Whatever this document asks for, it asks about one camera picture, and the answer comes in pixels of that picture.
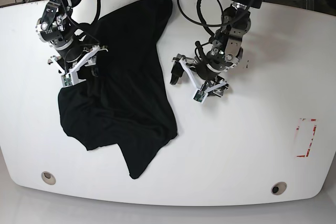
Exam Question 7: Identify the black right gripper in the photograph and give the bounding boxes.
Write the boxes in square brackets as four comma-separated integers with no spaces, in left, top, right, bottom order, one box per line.
[56,42,101,77]

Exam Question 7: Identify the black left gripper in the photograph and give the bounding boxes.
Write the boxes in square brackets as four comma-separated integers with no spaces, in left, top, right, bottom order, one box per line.
[170,60,229,97]

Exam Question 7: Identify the black T-shirt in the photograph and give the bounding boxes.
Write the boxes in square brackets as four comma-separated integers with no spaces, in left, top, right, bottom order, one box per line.
[58,0,177,179]

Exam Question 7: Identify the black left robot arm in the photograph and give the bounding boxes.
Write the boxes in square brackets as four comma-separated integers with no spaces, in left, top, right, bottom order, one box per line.
[170,0,263,103]

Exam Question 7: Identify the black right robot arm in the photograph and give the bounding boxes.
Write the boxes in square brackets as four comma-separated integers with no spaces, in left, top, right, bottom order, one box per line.
[36,0,101,73]

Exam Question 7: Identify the left table grommet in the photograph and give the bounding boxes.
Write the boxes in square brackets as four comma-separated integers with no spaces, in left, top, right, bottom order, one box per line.
[41,172,56,185]

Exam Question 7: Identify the table grommet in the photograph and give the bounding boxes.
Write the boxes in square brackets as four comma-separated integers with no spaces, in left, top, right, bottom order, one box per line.
[271,182,287,196]
[41,172,56,185]

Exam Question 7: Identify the red tape rectangle marker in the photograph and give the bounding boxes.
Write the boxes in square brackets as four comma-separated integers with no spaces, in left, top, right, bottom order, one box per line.
[294,118,317,158]

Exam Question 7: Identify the right table grommet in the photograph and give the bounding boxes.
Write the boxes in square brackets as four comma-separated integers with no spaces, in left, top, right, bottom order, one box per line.
[271,182,287,196]

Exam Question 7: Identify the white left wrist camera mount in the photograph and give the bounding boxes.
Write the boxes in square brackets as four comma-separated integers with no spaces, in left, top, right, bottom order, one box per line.
[172,54,228,103]

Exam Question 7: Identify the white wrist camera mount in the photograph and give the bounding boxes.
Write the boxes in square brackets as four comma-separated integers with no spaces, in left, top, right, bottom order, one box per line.
[47,44,109,88]
[172,54,228,103]

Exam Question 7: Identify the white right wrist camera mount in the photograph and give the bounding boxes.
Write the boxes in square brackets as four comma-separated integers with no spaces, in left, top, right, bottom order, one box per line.
[47,44,109,88]

